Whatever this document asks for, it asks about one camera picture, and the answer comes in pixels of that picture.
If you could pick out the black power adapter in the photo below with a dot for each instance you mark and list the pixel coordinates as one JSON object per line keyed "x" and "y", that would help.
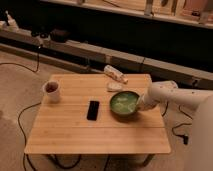
{"x": 185, "y": 139}

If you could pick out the small white packet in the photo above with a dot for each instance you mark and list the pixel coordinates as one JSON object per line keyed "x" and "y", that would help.
{"x": 114, "y": 87}

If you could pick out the green ceramic bowl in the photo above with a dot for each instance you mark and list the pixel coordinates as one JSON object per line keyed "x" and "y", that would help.
{"x": 124, "y": 103}

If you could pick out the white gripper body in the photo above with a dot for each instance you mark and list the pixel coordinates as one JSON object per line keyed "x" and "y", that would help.
{"x": 145, "y": 102}

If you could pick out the dark box on ledge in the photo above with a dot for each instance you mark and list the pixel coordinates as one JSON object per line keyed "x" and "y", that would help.
{"x": 59, "y": 35}

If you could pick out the black smartphone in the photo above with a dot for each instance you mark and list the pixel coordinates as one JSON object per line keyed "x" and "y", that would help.
{"x": 93, "y": 110}

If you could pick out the wooden table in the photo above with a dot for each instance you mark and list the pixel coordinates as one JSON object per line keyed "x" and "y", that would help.
{"x": 63, "y": 128}

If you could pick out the white mug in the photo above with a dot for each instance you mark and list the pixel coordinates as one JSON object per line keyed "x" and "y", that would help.
{"x": 52, "y": 90}

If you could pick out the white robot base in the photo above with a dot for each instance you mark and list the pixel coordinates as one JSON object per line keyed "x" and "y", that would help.
{"x": 200, "y": 156}

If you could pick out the white spray bottle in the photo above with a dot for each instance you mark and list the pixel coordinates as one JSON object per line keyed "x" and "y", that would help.
{"x": 12, "y": 22}

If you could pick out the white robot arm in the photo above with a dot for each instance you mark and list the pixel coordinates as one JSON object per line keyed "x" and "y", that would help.
{"x": 168, "y": 91}

